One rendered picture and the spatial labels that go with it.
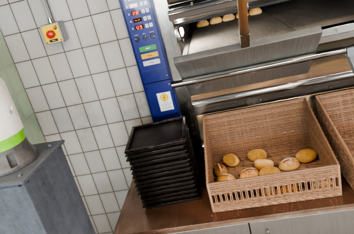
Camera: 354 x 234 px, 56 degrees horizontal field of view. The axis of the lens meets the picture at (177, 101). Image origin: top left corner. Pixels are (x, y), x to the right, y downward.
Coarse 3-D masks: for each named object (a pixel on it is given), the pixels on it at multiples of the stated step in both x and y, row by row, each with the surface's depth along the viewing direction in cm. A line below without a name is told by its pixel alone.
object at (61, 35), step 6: (48, 24) 168; (54, 24) 167; (60, 24) 169; (42, 30) 169; (48, 30) 168; (54, 30) 168; (60, 30) 168; (54, 36) 169; (60, 36) 169; (66, 36) 174; (48, 42) 171; (54, 42) 170
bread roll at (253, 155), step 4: (252, 152) 176; (256, 152) 176; (260, 152) 175; (264, 152) 175; (248, 156) 177; (252, 156) 176; (256, 156) 175; (260, 156) 175; (264, 156) 174; (252, 160) 176
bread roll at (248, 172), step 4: (248, 168) 164; (252, 168) 163; (244, 172) 162; (248, 172) 162; (252, 172) 162; (256, 172) 162; (240, 176) 164; (244, 176) 162; (248, 176) 161; (252, 176) 161
